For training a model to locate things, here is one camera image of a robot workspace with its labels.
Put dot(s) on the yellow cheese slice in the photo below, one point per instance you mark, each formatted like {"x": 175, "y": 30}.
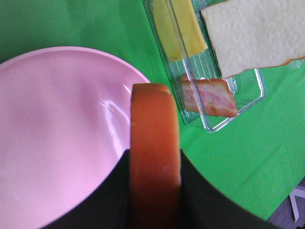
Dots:
{"x": 178, "y": 28}

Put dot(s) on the toast bread slice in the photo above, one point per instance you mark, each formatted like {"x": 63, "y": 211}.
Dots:
{"x": 155, "y": 180}
{"x": 252, "y": 34}

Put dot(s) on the right clear plastic container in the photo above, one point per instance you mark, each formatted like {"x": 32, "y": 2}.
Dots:
{"x": 248, "y": 88}

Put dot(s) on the white metal frame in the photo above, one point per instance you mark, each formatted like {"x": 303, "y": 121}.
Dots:
{"x": 298, "y": 191}

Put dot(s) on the bacon strip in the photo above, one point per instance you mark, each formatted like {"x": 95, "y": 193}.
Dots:
{"x": 217, "y": 99}

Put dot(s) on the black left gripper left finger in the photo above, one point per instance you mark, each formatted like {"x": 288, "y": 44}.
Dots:
{"x": 107, "y": 207}

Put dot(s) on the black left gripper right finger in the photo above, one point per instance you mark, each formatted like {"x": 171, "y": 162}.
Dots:
{"x": 204, "y": 207}

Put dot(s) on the pink round plate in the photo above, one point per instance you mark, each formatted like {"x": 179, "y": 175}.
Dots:
{"x": 64, "y": 124}

